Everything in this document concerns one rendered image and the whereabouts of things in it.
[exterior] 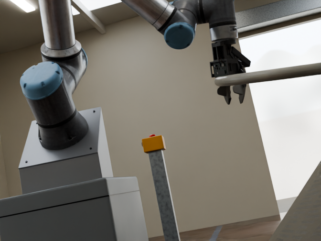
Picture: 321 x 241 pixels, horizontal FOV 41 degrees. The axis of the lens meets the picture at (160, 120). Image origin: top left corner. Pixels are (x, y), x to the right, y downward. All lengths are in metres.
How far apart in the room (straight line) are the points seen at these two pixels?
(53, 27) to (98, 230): 0.71
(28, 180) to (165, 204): 1.05
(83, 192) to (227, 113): 6.20
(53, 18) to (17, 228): 0.72
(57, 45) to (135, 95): 6.24
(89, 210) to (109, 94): 6.60
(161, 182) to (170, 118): 5.19
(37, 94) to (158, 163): 1.13
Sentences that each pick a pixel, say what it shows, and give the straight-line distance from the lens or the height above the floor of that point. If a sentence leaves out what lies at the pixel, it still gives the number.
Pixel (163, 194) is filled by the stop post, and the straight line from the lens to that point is 2.44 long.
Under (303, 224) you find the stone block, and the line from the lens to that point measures 0.97.
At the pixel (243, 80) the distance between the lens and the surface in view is 1.15.
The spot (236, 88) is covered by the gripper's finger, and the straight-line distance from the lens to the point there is 1.42.
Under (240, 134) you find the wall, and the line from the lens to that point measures 7.44.
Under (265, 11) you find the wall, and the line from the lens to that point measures 7.60.
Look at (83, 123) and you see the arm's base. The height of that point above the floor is 1.07.
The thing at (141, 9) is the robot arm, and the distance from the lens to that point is 1.31.
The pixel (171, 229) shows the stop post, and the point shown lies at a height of 0.55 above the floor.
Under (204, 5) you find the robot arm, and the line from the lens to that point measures 1.43.
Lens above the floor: 0.78
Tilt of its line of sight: 9 degrees up
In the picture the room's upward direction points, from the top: 11 degrees counter-clockwise
